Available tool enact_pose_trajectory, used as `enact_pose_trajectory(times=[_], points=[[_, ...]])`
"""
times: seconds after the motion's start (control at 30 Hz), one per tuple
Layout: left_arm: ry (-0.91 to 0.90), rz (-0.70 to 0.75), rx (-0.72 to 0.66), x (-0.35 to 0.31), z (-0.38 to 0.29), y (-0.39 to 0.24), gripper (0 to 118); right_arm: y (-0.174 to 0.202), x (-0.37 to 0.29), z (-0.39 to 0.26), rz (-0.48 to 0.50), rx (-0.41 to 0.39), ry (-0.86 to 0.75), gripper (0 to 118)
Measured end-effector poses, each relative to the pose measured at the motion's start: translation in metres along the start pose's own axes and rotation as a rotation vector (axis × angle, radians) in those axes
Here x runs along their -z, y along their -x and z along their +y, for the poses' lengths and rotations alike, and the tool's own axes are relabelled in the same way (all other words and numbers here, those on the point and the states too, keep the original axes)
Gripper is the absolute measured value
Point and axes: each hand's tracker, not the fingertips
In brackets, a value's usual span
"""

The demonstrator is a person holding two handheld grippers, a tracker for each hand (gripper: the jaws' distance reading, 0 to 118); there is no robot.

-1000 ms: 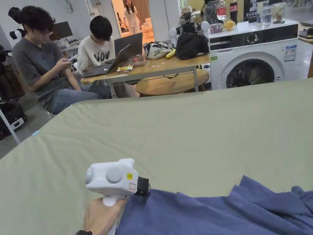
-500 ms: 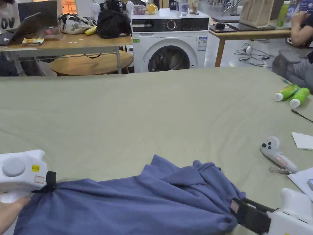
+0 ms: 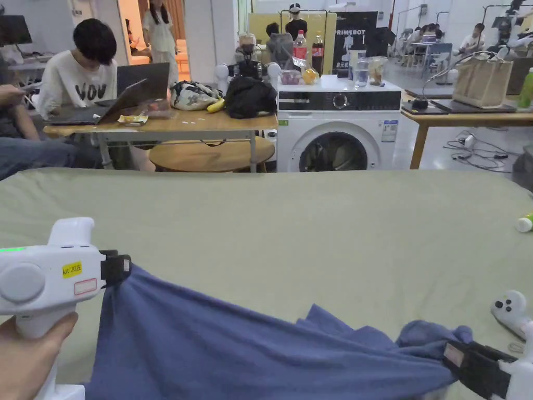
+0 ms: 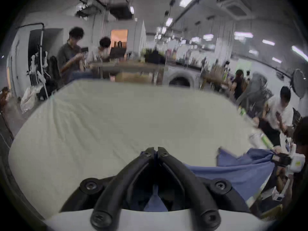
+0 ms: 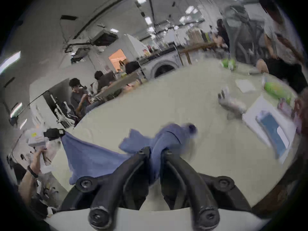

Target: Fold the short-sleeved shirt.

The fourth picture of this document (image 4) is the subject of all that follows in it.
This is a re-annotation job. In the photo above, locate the blue shirt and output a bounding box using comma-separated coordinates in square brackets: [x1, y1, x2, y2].
[142, 147, 276, 212]

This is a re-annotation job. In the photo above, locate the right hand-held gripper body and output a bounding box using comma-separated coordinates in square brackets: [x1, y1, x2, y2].
[272, 142, 306, 201]

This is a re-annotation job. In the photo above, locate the black standing fan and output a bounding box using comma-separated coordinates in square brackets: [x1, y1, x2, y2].
[292, 68, 308, 99]

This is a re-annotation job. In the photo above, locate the bed with pale green sheet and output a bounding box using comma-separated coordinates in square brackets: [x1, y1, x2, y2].
[8, 78, 275, 221]

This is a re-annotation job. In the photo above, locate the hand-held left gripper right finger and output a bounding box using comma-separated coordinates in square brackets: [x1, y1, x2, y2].
[157, 147, 250, 229]

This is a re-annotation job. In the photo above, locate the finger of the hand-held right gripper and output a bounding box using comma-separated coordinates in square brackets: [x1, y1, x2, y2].
[271, 153, 292, 169]

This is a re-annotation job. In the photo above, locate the metal stand with hanging items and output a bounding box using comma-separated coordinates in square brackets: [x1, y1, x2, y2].
[16, 23, 50, 100]

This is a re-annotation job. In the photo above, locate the white plastic bag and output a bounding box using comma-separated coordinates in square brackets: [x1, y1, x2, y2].
[20, 85, 44, 114]

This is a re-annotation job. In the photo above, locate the person's right hand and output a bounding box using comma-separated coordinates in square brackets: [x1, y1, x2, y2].
[276, 170, 290, 191]

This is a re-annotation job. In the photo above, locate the white washing machine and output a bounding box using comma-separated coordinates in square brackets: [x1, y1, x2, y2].
[166, 66, 203, 89]

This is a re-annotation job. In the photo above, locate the wooden table with clutter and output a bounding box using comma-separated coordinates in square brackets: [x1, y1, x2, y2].
[90, 61, 167, 85]

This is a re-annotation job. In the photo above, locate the person's body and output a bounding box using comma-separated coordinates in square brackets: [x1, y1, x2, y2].
[291, 116, 308, 177]

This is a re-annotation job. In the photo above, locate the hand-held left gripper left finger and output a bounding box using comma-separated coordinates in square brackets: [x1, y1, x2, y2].
[60, 147, 155, 228]

